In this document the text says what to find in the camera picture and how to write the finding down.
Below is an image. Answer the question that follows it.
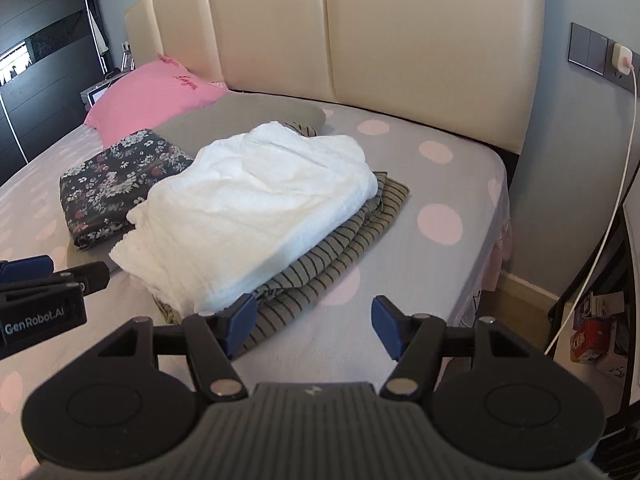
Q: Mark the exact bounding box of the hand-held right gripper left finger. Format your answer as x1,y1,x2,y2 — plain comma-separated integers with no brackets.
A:
97,294,259,401

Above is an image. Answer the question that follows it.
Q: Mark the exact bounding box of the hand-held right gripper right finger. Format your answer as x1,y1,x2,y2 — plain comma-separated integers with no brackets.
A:
371,296,543,397

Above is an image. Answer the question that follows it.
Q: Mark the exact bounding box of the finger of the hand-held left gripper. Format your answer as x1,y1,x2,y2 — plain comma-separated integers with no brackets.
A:
50,261,111,295
0,255,55,282

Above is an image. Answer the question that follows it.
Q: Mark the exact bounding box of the white crinkle cotton garment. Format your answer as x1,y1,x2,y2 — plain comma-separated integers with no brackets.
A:
109,121,379,314

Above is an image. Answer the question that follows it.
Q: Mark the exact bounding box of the olive striped folded garment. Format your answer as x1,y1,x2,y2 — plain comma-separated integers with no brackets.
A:
152,121,411,359

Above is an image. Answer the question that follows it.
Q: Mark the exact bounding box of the dark floral folded garment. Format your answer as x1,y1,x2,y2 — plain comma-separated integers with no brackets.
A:
60,129,196,252

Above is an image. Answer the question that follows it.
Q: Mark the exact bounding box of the grey pink-dotted bed sheet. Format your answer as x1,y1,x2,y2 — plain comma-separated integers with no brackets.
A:
0,102,515,476

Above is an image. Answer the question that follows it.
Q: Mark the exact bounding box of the silver bedside box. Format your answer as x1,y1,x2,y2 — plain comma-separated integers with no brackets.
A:
80,74,127,109

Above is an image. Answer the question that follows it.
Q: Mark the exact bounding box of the pink pillow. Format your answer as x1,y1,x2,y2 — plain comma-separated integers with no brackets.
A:
84,54,232,147

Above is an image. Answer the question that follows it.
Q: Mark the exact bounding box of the black wardrobe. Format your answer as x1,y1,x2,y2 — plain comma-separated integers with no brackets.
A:
0,0,107,188

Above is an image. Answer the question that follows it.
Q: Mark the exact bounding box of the red small box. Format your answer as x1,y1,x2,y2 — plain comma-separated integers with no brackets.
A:
570,317,619,364

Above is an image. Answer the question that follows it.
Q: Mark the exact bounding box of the grey folded cloth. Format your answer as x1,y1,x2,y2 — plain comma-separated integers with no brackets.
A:
67,92,327,275

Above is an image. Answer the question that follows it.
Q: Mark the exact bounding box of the dark side shelf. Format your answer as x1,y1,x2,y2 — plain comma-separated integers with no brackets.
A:
547,205,640,478

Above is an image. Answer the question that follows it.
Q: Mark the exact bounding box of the cream padded headboard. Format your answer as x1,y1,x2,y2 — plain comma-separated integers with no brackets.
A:
124,0,547,161

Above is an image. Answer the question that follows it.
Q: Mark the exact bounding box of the white plug charger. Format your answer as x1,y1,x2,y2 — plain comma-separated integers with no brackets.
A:
608,45,635,76

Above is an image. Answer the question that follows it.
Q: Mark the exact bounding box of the white charging cable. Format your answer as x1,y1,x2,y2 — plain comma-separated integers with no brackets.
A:
544,62,640,357

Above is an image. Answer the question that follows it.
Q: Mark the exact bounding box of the grey wall switch panel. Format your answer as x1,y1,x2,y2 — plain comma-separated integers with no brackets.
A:
567,22,640,94

